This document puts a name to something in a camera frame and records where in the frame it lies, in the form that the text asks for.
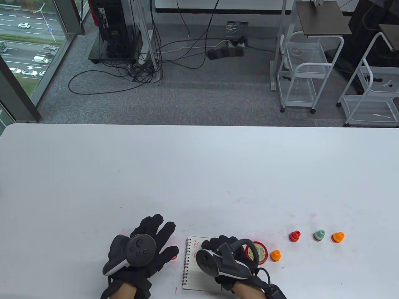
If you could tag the aluminium profile leg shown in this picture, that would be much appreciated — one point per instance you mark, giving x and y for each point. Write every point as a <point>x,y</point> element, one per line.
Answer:
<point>157,74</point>

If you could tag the glass window dark frame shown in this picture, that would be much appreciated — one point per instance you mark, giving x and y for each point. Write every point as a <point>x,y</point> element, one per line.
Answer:
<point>28,37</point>

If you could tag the black wrist camera unit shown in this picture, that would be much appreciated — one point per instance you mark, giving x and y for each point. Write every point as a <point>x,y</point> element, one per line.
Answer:
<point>276,292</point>

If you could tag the person's right forearm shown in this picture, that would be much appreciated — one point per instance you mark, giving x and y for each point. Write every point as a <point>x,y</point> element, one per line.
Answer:
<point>249,291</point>

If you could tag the brown top side table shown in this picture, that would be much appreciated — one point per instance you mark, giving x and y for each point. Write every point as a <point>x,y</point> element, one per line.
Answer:
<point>322,18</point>
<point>391,35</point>

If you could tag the dark grey left hand controller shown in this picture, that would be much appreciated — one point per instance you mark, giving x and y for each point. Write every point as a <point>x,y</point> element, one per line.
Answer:
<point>141,250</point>

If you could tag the black computer tower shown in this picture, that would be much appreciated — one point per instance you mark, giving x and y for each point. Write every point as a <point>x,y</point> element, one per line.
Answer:
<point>113,31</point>

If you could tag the person's left hand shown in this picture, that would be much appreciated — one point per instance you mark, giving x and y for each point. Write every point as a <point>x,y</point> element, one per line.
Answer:
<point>156,227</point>

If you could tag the person's right hand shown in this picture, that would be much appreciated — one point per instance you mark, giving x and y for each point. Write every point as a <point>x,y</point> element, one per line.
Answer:
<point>215,243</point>

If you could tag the orange reward stamp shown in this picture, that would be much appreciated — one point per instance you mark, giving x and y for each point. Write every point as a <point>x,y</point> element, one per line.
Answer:
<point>275,255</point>
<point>338,237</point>

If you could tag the green reward stamp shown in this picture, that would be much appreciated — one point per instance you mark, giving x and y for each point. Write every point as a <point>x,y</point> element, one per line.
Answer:
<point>319,235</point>

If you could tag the person's left forearm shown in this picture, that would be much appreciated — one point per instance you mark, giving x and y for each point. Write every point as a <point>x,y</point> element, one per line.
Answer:
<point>124,292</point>

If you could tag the dark grey hand controller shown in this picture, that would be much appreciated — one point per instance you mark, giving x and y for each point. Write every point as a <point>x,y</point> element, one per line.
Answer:
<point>205,263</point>
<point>141,250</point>

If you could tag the tall aluminium pole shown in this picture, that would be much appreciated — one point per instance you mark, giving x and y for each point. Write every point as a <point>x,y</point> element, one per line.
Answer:
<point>282,18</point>

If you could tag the white spiral lined notebook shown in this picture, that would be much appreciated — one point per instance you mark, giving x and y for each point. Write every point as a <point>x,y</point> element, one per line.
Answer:
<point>194,277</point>

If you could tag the small white dish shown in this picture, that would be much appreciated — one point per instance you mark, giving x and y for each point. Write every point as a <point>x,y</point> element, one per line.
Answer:
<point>295,51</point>

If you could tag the dark grey right hand controller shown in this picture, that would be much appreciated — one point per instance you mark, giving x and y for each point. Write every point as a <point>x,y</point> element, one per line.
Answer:
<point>205,263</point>

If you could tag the red reward stamp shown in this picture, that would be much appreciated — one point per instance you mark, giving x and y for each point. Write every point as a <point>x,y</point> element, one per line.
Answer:
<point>294,236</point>

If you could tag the long white table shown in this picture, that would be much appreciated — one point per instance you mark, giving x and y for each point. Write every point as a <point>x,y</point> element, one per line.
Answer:
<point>249,3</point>

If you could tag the red tin lid yellow label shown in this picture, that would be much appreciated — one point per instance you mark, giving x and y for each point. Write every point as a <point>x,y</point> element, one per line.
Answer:
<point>261,252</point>

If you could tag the black wrapped box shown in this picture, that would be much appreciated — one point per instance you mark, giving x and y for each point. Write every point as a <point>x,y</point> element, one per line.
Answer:
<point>237,32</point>

